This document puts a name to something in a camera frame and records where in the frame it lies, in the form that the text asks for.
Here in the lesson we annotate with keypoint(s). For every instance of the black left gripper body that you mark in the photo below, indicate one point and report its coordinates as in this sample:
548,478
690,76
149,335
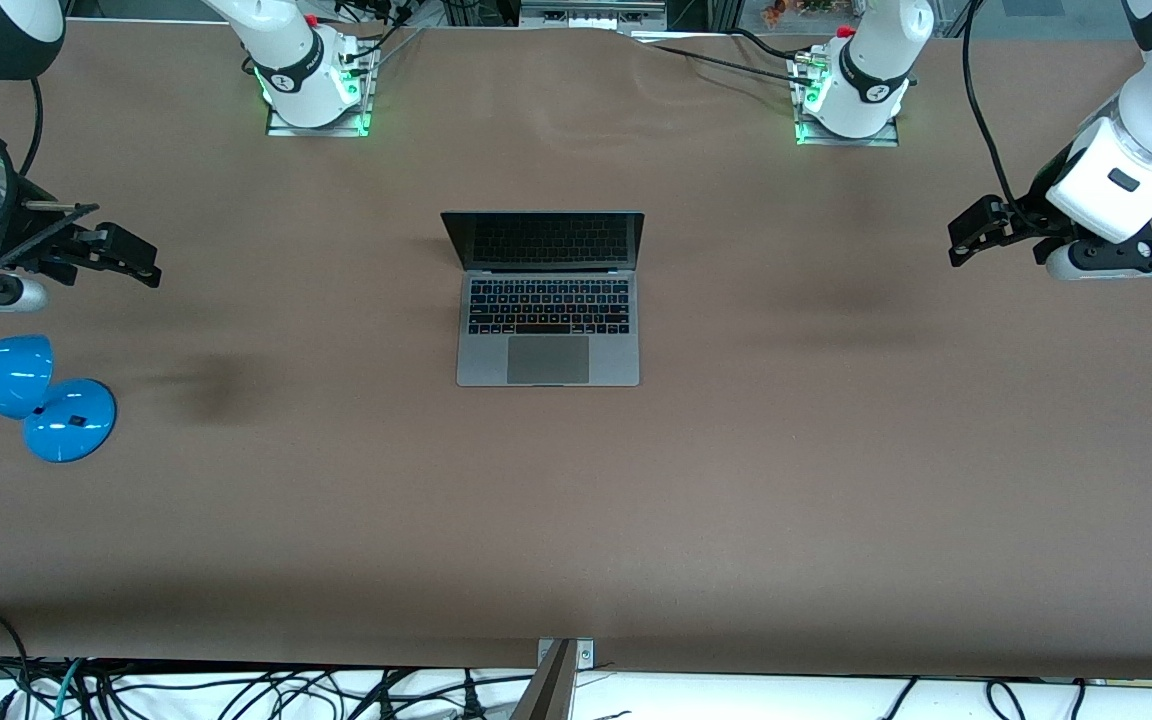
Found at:
1028,212

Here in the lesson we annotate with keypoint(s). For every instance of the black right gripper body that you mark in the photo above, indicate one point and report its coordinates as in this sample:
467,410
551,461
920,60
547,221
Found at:
24,243

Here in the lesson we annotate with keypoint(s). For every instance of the grey laptop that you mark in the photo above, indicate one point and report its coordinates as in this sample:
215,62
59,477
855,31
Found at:
546,362

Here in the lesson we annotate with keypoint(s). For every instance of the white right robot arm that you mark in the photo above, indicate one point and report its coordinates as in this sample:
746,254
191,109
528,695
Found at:
286,60

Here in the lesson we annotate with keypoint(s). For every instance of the orange background items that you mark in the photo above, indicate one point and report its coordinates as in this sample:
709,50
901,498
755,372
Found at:
786,10

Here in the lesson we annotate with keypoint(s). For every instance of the grey electronics box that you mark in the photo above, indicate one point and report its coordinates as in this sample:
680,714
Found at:
591,14

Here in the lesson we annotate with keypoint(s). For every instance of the brown table cover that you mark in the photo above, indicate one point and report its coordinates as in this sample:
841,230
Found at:
576,500

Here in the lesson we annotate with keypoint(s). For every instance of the small metal bracket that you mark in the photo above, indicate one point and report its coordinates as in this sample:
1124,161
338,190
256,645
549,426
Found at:
586,652

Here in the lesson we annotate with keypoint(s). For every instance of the dark camera mount post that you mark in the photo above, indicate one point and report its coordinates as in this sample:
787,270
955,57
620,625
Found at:
544,695

